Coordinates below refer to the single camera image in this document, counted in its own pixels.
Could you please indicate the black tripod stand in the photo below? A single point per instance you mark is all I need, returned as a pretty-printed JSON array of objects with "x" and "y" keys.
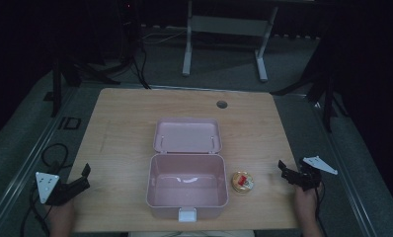
[
  {"x": 82, "y": 62},
  {"x": 319, "y": 89}
]

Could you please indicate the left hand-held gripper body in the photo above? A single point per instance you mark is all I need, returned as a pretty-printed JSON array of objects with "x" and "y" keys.
[{"x": 54, "y": 191}]

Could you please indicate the round yellow snack pack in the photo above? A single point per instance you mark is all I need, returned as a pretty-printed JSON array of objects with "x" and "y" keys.
[{"x": 242, "y": 181}]

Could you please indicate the white metal table frame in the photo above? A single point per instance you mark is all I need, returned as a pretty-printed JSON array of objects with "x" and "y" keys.
[{"x": 226, "y": 39}]

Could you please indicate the person's right hand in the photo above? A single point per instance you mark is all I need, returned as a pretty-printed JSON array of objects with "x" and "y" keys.
[{"x": 307, "y": 199}]

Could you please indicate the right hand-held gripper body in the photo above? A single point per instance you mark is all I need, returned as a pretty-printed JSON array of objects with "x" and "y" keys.
[{"x": 311, "y": 173}]

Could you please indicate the person's left hand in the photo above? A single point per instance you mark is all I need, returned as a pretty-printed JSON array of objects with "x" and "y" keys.
[{"x": 61, "y": 213}]

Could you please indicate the pink storage box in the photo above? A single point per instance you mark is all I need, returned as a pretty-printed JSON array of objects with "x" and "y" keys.
[{"x": 187, "y": 168}]

